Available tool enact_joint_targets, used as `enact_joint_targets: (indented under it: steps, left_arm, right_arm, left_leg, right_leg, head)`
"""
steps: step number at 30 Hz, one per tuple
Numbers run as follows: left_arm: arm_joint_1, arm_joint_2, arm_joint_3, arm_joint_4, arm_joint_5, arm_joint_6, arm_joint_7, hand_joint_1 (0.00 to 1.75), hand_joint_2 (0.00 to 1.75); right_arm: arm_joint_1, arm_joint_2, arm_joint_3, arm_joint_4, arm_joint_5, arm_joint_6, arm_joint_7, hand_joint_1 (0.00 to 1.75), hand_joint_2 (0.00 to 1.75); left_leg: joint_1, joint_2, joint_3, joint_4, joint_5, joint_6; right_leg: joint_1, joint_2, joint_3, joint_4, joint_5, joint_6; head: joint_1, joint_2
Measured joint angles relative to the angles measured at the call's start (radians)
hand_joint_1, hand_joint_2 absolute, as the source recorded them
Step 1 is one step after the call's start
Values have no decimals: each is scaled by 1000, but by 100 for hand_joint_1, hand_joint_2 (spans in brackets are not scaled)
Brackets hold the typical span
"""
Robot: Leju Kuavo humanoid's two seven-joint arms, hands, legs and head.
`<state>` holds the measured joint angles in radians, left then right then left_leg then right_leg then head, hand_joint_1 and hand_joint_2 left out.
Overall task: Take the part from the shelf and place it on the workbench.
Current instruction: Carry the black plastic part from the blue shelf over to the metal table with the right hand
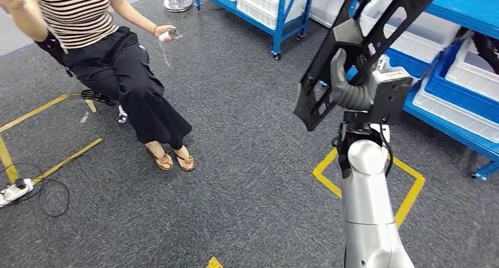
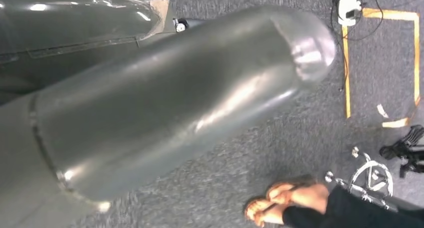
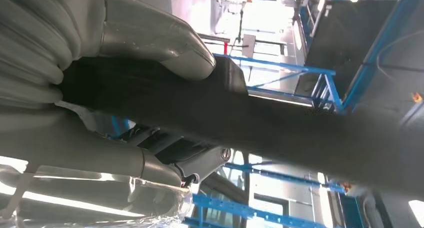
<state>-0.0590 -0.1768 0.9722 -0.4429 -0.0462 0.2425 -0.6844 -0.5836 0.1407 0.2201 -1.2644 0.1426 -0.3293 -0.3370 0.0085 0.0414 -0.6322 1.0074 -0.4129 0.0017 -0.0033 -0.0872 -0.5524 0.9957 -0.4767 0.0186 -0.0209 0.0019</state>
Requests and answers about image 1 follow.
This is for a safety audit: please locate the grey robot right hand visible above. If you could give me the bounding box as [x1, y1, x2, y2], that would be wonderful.
[330, 48, 348, 88]

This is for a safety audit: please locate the black plastic panel part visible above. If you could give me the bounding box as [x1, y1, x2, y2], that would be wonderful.
[293, 0, 447, 133]

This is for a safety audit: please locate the white handheld controller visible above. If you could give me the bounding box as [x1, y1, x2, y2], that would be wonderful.
[158, 29, 183, 68]

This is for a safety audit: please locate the blue metal shelf rack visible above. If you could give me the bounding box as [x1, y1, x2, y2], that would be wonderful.
[192, 0, 317, 61]
[347, 0, 499, 181]

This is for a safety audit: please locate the person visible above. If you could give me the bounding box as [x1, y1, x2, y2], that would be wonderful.
[0, 0, 196, 173]

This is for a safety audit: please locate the black office chair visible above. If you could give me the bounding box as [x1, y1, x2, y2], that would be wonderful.
[34, 31, 129, 124]

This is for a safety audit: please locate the white power strip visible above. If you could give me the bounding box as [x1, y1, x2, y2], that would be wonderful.
[0, 178, 35, 208]

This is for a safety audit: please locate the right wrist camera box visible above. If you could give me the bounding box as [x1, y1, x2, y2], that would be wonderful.
[364, 65, 414, 127]

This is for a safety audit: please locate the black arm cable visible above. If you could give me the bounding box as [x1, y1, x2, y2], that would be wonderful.
[377, 121, 394, 178]

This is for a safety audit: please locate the black floor cable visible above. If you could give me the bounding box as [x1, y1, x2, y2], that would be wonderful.
[0, 163, 71, 217]

